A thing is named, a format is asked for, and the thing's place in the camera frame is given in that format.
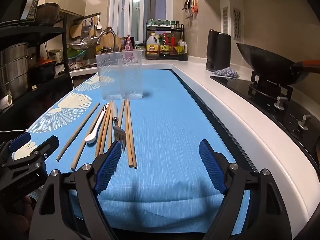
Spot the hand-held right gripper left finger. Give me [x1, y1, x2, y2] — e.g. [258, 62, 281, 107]
[29, 140, 123, 240]

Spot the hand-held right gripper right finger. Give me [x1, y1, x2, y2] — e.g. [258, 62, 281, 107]
[199, 139, 293, 240]

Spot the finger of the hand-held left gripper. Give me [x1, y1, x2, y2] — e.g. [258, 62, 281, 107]
[2, 135, 60, 170]
[0, 131, 32, 161]

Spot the white spoon wooden handle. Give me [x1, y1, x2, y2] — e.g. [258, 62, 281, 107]
[84, 102, 110, 144]

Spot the grey handled metal fork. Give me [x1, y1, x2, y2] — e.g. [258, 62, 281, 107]
[111, 101, 127, 153]

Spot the clear plastic utensil holder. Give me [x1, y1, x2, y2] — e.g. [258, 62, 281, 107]
[96, 50, 145, 100]

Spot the person's left hand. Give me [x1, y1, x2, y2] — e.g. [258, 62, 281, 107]
[0, 195, 35, 240]

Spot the white roll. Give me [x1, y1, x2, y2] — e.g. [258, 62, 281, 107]
[0, 94, 13, 110]

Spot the blue patterned table mat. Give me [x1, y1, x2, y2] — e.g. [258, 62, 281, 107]
[26, 69, 252, 235]

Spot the steel stockpot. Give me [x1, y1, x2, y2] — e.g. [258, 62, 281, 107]
[0, 42, 30, 100]

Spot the black pot with orange lid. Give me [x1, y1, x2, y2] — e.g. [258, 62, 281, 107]
[28, 57, 57, 82]

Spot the metal stove knob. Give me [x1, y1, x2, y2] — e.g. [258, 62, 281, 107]
[297, 115, 312, 131]
[274, 96, 290, 111]

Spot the blue white dishcloth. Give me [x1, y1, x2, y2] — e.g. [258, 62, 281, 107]
[212, 67, 240, 78]

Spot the green plastic basin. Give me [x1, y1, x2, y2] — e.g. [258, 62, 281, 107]
[67, 49, 87, 59]

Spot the black burner grate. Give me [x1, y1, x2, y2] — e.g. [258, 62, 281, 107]
[248, 70, 293, 100]

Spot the steel bowl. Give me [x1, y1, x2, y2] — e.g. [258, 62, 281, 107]
[68, 42, 88, 50]

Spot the black metal shelf rack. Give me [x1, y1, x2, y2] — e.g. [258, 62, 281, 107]
[0, 12, 75, 120]

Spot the black electric kettle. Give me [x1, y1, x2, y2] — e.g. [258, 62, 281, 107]
[205, 29, 231, 72]

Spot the black condiment rack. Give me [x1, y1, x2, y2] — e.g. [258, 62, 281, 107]
[145, 22, 188, 61]

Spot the clear yellow oil bottle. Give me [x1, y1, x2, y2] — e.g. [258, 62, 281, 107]
[177, 39, 188, 54]

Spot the metal grater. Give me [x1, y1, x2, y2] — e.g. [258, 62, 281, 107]
[81, 20, 90, 39]

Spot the pink dish soap bottle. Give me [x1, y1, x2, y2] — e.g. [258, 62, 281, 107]
[124, 34, 134, 52]

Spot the chrome kitchen faucet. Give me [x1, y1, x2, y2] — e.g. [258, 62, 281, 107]
[96, 29, 120, 53]

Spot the yellow oil jug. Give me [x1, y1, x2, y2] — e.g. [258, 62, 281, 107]
[146, 35, 160, 55]

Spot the row of sauce bottles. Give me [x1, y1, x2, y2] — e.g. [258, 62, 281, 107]
[160, 32, 178, 55]

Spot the brown pot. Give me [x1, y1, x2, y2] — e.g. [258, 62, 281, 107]
[37, 3, 60, 25]

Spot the microwave oven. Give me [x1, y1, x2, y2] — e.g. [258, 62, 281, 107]
[0, 0, 43, 27]

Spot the row of spice jars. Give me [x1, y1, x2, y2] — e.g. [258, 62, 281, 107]
[147, 19, 180, 28]

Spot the hanging metal tool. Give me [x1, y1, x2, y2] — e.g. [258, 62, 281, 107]
[184, 0, 193, 19]

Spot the glass balcony door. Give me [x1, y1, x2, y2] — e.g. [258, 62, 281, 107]
[109, 0, 173, 46]

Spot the black wok with red handle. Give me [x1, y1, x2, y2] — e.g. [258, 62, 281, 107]
[236, 43, 320, 85]

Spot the wide wall vent grille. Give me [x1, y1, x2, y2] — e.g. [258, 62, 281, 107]
[233, 7, 242, 41]

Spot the narrow wall vent grille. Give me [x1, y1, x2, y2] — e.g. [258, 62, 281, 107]
[222, 6, 229, 34]

